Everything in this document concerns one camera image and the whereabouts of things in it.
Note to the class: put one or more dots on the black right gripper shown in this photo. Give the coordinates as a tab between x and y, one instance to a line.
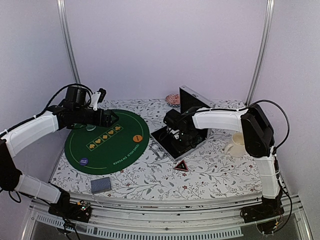
182	149

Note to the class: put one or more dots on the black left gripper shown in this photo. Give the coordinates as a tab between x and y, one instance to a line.
107	123

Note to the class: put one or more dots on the clear dealer button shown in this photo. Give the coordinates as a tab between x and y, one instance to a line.
90	128

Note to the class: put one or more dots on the orange big blind button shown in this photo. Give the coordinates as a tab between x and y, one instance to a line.
137	138

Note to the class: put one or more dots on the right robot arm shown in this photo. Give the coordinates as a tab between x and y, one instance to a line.
258	135

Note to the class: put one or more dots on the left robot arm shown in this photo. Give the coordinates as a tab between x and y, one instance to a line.
79	106

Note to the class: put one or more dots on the aluminium poker chip case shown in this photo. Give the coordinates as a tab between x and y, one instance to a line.
190	102

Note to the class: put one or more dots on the black red triangle token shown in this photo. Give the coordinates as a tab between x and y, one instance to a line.
182	166

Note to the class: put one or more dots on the green round poker mat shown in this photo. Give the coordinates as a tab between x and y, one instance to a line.
108	149

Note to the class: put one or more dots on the patterned ceramic bowl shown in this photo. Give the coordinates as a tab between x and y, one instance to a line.
173	100

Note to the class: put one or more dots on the white ribbed mug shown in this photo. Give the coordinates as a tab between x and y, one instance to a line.
236	146

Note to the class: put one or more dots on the blue playing card deck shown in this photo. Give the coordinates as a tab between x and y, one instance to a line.
100	185

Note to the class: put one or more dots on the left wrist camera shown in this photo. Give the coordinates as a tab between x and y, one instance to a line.
97	97

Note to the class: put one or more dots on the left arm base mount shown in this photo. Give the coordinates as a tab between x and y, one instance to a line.
80	211

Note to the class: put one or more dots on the aluminium front rail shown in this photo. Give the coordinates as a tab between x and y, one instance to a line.
204	219

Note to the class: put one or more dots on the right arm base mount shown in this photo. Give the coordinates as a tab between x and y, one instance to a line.
262	212

